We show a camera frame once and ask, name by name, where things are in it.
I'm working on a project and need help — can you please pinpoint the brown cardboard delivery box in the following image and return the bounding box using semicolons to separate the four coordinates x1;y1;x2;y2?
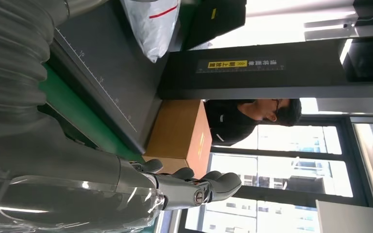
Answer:
142;100;213;180

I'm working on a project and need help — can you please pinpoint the black inbound scanner machine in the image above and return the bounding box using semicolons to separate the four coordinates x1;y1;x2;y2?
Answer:
49;0;373;156

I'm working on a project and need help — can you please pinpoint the person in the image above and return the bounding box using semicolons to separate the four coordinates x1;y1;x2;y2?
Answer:
203;98;303;147

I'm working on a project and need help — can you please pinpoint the dark window frame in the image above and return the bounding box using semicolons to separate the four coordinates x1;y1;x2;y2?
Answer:
177;115;373;233

